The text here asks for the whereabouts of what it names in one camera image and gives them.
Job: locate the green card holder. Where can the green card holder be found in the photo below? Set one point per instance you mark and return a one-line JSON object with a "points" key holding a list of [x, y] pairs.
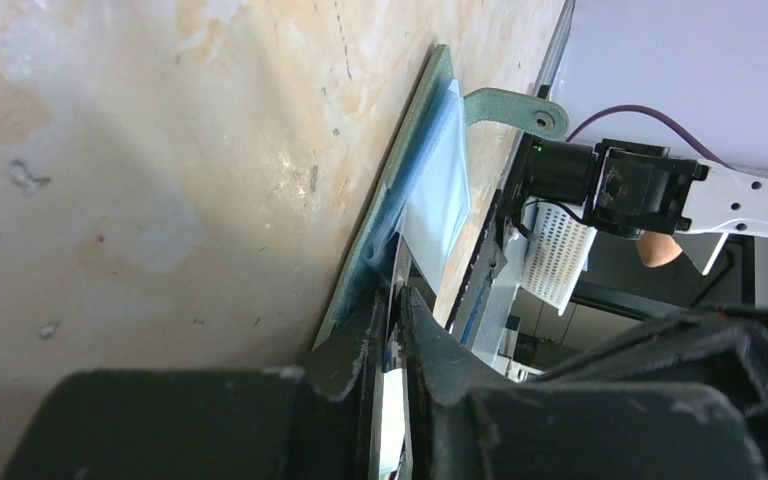
{"points": [[437, 114]]}

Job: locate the aluminium frame rail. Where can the aluminium frame rail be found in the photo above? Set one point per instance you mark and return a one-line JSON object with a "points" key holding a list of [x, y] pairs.
{"points": [[480, 313]]}

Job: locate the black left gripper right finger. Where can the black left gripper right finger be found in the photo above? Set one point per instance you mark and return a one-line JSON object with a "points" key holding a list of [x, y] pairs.
{"points": [[466, 421]]}

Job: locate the white plastic basket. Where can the white plastic basket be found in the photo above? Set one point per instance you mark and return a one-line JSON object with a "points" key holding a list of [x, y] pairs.
{"points": [[557, 255]]}

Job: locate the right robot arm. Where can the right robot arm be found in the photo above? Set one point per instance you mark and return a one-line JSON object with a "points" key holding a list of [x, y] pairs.
{"points": [[626, 189]]}

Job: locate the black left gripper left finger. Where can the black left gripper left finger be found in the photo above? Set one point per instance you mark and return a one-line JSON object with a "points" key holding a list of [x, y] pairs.
{"points": [[317, 419]]}

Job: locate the person in striped shirt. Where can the person in striped shirt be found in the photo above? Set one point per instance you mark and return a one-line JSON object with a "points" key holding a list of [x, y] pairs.
{"points": [[656, 250]]}

